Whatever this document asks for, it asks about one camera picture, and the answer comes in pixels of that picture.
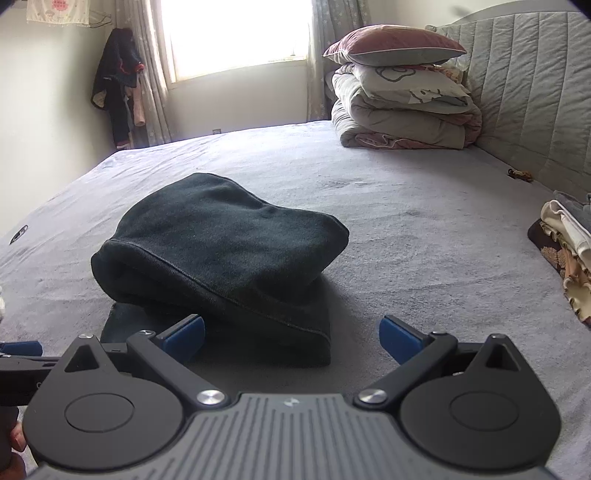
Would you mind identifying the white wall hanging cloth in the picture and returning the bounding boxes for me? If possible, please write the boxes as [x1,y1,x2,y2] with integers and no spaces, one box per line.
[25,0,90,27]

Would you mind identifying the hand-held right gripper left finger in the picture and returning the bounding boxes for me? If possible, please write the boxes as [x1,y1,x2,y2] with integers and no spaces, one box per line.
[59,315,230,410]

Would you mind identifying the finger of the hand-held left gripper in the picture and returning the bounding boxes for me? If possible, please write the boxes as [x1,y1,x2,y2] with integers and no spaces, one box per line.
[0,340,43,357]

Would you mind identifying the bed with grey blanket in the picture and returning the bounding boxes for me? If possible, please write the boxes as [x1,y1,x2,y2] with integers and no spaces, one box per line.
[0,119,591,480]

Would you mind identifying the dark blue jeans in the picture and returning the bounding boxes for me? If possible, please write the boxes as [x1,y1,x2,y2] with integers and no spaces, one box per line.
[91,172,350,369]

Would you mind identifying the grey quilted headboard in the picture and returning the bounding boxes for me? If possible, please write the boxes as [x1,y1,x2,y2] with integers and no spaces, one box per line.
[425,0,591,204]

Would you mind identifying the grey folded cloth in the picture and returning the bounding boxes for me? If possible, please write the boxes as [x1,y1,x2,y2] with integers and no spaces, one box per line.
[551,190,591,217]

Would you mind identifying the dark hanging clothes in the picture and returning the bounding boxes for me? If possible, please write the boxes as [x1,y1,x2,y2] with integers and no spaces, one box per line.
[91,28,145,149]

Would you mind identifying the beige patterned cloth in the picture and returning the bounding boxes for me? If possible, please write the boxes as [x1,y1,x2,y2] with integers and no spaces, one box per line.
[436,64,467,86]

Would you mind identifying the dark floral folded cloth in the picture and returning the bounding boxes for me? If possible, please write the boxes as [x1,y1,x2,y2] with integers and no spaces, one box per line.
[527,218,591,324]

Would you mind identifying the person's left hand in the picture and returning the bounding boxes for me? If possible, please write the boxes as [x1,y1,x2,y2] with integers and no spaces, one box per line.
[0,418,29,480]

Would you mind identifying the pink hanging garment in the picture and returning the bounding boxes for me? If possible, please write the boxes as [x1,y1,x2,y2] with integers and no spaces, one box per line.
[124,85,147,127]

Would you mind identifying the window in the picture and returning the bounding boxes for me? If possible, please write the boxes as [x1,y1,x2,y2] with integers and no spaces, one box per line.
[157,0,315,84]

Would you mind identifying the folded grey pink quilt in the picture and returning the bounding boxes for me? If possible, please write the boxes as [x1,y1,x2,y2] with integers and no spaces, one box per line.
[330,69,483,151]

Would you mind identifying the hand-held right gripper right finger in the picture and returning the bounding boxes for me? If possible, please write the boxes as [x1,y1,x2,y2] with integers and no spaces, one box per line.
[353,315,525,410]

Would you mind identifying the cream folded cloth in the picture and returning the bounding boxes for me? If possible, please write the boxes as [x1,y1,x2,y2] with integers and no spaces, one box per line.
[540,199,591,278]

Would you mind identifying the maroon pillow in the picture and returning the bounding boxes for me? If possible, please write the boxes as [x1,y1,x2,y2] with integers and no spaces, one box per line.
[322,24,468,68]

